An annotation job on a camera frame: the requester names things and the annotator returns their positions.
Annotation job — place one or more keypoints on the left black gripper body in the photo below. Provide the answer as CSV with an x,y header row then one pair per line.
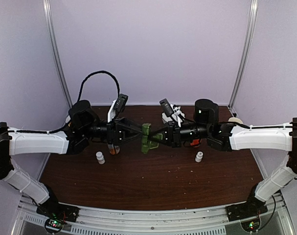
x,y
110,133

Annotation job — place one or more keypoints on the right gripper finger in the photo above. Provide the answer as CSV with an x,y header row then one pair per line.
x,y
154,142
159,134

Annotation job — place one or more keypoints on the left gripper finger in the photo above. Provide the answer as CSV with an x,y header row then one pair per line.
x,y
130,126
126,137

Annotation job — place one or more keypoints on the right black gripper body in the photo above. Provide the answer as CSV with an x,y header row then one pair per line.
x,y
176,140

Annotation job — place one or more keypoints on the green weekly pill organizer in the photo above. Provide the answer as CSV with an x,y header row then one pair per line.
x,y
147,144

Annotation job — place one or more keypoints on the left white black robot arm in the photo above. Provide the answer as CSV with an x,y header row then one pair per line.
x,y
82,126

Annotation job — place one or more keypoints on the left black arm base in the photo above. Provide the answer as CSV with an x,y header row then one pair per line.
x,y
57,214

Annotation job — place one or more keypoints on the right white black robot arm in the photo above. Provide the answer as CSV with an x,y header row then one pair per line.
x,y
233,135

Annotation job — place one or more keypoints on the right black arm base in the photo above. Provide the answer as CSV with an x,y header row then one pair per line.
x,y
248,214

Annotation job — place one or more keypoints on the white fluted ceramic bowl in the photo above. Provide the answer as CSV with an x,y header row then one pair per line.
x,y
165,119

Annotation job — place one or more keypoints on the grey lid pill bottle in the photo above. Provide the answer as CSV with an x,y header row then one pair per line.
x,y
113,149

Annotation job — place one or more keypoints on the small white pill bottle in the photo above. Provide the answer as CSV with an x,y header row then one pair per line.
x,y
100,157

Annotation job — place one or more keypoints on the paper cup with orange contents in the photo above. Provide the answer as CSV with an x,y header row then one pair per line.
x,y
68,120

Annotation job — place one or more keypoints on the cream ceramic mug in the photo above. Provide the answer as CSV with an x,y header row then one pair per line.
x,y
235,119

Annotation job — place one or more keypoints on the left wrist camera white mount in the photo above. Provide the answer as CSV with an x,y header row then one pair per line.
x,y
117,107

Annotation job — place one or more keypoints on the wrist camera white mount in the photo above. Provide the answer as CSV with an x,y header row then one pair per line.
x,y
117,107
173,111

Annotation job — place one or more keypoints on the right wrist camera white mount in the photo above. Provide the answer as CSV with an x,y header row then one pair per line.
x,y
173,111

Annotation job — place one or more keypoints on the front aluminium rail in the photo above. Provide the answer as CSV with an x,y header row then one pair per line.
x,y
202,221

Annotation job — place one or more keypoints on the left aluminium frame post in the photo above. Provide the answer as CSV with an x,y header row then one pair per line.
x,y
55,51

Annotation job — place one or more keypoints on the aluminium frame post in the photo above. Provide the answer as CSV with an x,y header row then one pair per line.
x,y
252,18
55,51

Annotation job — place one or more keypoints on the right aluminium frame post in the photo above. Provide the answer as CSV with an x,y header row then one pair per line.
x,y
252,18

